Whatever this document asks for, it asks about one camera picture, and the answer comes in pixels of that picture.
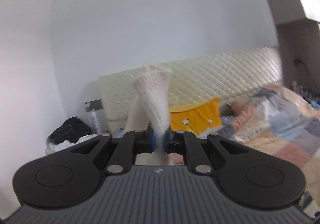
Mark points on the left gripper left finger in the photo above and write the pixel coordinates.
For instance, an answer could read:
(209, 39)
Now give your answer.
(130, 145)

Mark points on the cream quilted headboard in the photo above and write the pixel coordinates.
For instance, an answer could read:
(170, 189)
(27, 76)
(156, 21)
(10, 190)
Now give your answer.
(228, 76)

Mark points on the white spray bottle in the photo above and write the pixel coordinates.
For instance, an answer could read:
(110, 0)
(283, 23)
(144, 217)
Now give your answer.
(95, 122)

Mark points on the yellow crown pillow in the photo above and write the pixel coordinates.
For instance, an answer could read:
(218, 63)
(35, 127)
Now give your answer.
(196, 118)

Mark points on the white clothes pile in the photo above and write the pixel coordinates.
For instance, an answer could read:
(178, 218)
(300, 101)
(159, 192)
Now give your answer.
(53, 148)

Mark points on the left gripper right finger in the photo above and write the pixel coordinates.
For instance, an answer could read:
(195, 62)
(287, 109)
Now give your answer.
(187, 144)

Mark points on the small items on bedside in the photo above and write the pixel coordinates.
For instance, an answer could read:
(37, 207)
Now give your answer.
(311, 97)

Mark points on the grey wall socket panel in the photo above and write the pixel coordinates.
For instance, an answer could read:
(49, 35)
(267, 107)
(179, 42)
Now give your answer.
(93, 105)

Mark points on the black clothes pile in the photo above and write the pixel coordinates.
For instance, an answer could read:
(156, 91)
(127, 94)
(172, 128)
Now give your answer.
(71, 130)

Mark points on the patchwork plaid duvet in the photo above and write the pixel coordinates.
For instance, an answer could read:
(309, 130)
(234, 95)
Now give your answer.
(278, 122)

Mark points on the cream striped knit sweater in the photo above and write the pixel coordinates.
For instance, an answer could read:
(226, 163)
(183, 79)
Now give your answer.
(151, 107)

